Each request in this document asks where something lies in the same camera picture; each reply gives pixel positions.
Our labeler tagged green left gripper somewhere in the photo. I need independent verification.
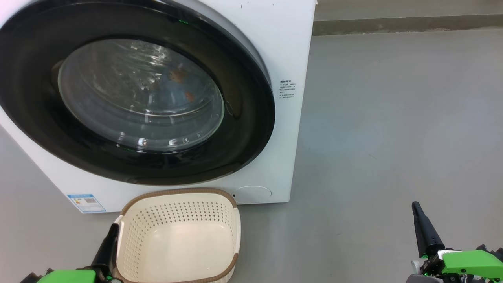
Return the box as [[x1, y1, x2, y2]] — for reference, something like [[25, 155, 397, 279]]
[[20, 223, 119, 283]]

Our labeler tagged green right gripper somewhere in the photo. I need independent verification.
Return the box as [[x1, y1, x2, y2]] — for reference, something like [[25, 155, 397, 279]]
[[406, 201, 503, 283]]

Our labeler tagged glass washing machine door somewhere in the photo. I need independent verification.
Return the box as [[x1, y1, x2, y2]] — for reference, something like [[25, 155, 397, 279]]
[[0, 0, 275, 186]]

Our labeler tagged blue bear-print garment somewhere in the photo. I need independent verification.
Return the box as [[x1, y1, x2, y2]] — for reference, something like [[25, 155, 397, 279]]
[[151, 65, 209, 112]]

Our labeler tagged stainless steel washing machine drum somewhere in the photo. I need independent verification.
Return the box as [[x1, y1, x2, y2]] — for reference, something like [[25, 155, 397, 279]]
[[58, 39, 225, 152]]

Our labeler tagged white front-load washing machine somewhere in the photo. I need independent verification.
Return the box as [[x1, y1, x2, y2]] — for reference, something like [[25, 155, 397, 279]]
[[0, 0, 316, 214]]

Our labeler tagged blue energy label sticker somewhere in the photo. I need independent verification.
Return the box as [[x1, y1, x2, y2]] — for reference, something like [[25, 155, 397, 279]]
[[67, 193, 106, 213]]

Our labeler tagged cream perforated laundry basket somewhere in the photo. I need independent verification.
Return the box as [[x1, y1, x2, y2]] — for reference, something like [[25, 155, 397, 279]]
[[113, 187, 241, 283]]

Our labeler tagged round white filter cover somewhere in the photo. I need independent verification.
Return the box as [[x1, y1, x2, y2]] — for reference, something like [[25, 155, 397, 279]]
[[235, 186, 272, 205]]

